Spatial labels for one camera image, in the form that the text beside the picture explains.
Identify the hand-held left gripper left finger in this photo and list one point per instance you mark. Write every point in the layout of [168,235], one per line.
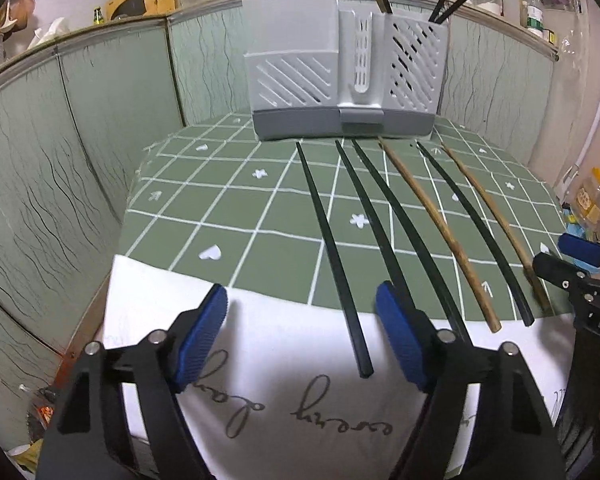
[200,340]

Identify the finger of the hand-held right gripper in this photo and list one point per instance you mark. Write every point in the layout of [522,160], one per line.
[560,272]
[580,252]

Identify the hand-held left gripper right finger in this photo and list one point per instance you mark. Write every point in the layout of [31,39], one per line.
[402,340]

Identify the white grey utensil holder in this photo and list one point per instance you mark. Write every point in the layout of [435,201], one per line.
[300,75]

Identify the clear jar yellow lid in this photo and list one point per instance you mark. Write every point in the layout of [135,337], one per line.
[595,200]

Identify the green checked tablecloth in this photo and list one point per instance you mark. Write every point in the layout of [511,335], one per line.
[230,220]

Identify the white pipe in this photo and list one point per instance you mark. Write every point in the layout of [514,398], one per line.
[592,120]

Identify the green label plastic bottle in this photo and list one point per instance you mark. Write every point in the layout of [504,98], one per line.
[535,20]

